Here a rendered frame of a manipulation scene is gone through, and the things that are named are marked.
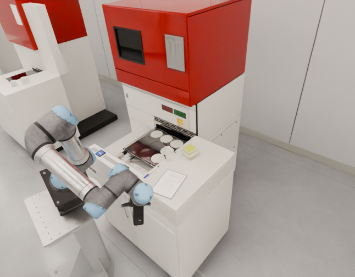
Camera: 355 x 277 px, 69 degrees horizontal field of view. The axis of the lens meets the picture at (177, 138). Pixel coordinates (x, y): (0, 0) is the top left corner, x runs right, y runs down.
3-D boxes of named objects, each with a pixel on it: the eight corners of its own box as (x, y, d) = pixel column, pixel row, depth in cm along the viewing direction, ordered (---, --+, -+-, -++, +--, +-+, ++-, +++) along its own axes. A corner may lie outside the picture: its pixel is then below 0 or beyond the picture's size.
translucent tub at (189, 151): (190, 150, 180) (190, 143, 176) (197, 155, 175) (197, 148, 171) (182, 155, 177) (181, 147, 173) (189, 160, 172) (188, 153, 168)
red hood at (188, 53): (174, 55, 266) (170, -11, 231) (244, 72, 221) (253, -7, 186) (116, 81, 222) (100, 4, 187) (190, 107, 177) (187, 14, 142)
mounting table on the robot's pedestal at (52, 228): (51, 259, 151) (43, 247, 143) (31, 212, 179) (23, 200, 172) (119, 216, 173) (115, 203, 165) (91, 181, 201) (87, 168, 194)
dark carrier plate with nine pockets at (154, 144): (156, 128, 218) (156, 127, 218) (188, 143, 199) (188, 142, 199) (125, 149, 198) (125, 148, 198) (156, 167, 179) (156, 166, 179)
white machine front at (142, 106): (131, 117, 250) (123, 78, 227) (198, 148, 205) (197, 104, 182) (128, 118, 249) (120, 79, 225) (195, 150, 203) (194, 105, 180)
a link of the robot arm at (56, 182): (46, 179, 146) (44, 177, 134) (65, 162, 152) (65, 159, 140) (62, 193, 148) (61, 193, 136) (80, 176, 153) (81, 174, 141)
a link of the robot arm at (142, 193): (142, 176, 99) (159, 191, 99) (139, 181, 109) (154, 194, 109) (128, 192, 96) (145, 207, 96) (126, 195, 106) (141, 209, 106)
